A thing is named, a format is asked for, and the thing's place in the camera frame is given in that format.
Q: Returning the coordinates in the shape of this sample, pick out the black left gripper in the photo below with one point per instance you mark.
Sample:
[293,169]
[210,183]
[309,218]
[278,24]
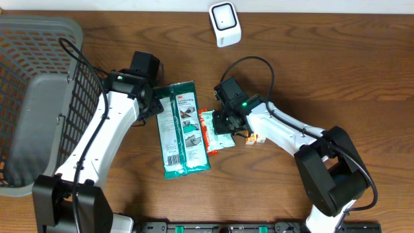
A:
[155,107]

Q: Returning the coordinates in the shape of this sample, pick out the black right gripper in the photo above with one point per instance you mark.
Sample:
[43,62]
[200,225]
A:
[219,127]

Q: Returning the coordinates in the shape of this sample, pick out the red stick sachet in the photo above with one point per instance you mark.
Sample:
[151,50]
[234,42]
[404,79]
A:
[204,133]

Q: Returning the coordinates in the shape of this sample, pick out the mint green snack packet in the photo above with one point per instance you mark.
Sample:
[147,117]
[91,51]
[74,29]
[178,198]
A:
[215,142]

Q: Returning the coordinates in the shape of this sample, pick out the orange small box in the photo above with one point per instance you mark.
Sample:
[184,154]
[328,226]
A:
[260,139]
[251,139]

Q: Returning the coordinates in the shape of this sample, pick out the green white package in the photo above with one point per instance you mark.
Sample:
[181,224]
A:
[179,129]

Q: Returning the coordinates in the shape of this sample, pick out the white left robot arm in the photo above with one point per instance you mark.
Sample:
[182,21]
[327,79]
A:
[73,200]

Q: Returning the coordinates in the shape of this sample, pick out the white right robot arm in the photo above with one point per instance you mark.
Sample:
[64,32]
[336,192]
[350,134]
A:
[331,170]

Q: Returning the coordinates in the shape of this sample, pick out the white barcode scanner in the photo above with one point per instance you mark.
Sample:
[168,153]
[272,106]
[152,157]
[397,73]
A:
[225,24]

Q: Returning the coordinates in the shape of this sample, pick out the grey plastic basket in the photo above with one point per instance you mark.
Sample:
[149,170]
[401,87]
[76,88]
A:
[47,98]

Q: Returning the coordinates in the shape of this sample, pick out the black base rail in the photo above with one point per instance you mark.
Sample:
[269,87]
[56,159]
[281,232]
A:
[279,227]

